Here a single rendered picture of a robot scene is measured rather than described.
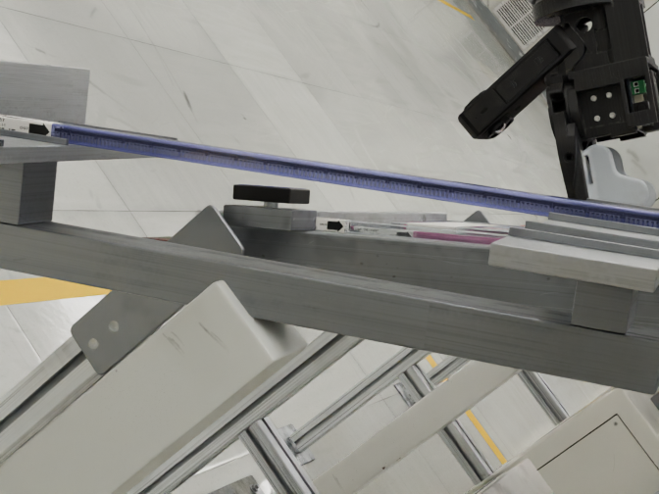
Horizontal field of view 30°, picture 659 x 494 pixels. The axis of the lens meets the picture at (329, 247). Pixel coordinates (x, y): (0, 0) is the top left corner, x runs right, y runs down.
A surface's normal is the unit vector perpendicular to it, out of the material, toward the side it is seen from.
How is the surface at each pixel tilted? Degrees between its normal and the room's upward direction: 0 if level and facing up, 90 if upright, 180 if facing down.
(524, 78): 92
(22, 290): 0
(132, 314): 90
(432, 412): 90
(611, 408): 90
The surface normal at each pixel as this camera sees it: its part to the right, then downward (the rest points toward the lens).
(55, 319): 0.73, -0.61
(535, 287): -0.38, 0.02
